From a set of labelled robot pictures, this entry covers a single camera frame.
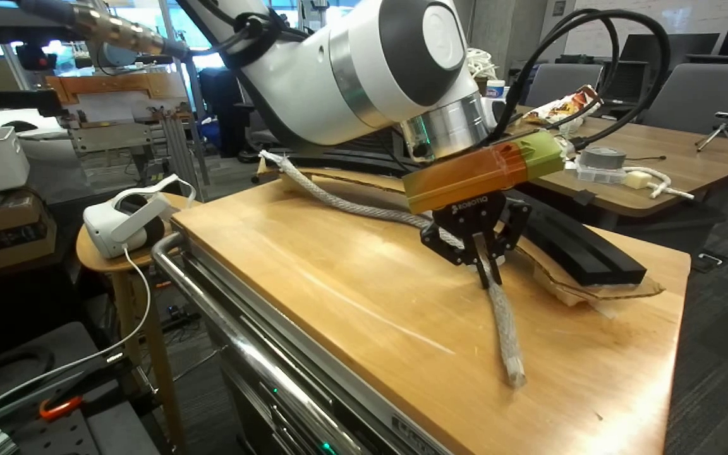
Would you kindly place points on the curved black board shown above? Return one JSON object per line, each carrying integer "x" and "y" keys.
{"x": 572, "y": 245}

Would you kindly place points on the orange green wrist camera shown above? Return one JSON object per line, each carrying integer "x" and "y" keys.
{"x": 494, "y": 168}

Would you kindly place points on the grey office chair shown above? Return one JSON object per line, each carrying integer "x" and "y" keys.
{"x": 690, "y": 98}

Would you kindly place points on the white VR headset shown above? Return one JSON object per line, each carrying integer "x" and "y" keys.
{"x": 132, "y": 218}

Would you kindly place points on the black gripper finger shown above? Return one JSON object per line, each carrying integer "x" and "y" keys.
{"x": 480, "y": 258}
{"x": 501, "y": 243}

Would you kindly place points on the round wooden stool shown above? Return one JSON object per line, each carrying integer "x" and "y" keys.
{"x": 140, "y": 320}

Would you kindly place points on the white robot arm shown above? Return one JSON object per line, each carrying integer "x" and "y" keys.
{"x": 385, "y": 63}

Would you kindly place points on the chips snack bag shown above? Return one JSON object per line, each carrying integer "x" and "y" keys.
{"x": 572, "y": 107}

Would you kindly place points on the metal cart body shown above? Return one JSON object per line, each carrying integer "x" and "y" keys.
{"x": 378, "y": 422}

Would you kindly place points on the orange clamp handle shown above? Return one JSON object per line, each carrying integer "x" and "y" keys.
{"x": 50, "y": 413}

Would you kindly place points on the long wooden office table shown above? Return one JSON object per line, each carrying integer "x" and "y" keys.
{"x": 664, "y": 150}

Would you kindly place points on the grey duct tape roll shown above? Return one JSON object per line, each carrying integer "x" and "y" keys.
{"x": 601, "y": 158}

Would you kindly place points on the chrome cart handle bar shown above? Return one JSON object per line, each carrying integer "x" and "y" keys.
{"x": 280, "y": 413}

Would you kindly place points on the brown cardboard sheet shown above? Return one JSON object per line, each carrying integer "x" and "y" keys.
{"x": 383, "y": 198}

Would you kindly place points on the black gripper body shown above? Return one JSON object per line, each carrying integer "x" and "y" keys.
{"x": 450, "y": 231}

